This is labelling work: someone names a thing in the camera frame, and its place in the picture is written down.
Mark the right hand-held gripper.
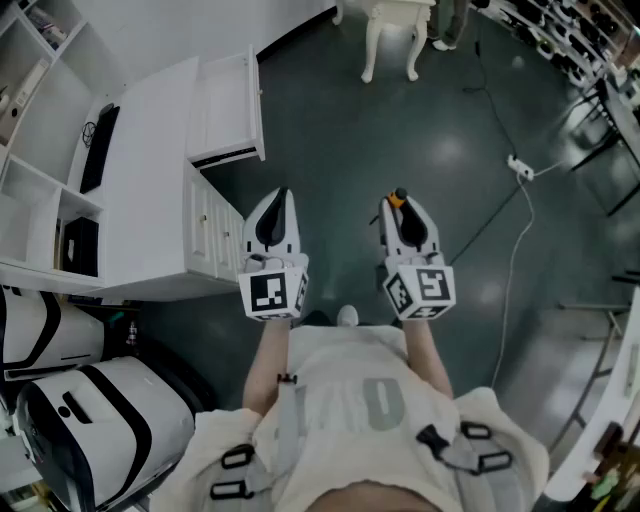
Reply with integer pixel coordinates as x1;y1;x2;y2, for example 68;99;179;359
378;197;458;322

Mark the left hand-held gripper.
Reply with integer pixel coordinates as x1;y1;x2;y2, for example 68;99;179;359
237;187;311;322

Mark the orange handled screwdriver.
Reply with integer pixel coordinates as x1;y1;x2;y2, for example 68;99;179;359
368;186;410;226

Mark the white drawer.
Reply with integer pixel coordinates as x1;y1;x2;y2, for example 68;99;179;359
186;44;266;164

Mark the person's right forearm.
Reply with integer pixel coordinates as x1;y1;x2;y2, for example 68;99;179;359
401;317;456;401

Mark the person's left forearm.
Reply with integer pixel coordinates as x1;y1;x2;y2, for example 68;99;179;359
241;317;292;417

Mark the white desk with shelves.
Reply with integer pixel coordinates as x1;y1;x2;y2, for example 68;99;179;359
0;0;266;302

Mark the white power strip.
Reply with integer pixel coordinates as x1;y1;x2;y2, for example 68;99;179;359
506;154;536;183

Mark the person in white shirt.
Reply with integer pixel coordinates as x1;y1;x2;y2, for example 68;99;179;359
153;324;552;512

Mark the black keyboard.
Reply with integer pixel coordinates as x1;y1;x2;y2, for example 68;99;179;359
79;104;122;195

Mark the black tissue box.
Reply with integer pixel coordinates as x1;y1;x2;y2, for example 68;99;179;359
60;216;100;278

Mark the white ornate side table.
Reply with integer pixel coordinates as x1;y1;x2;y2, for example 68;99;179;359
331;0;437;84

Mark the rack of black white devices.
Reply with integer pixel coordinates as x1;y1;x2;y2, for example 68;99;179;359
494;0;627;87

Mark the white round-edged table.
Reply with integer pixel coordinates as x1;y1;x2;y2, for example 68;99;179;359
542;286;640;502

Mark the flat white box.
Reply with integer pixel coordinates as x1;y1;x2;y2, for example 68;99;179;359
0;58;52;147

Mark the row of books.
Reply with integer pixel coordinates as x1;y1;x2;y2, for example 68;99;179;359
23;3;70;48

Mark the black floor cable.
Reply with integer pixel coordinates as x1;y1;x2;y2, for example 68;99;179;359
448;184;524;265
462;19;519;159

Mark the white power cable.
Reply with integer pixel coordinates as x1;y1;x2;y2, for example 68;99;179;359
489;177;536;391
531;158;572;177

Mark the grey strap harness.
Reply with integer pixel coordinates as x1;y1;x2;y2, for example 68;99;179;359
208;372;527;512

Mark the black metal frame table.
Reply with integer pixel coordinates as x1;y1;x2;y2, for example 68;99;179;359
568;69;640;218

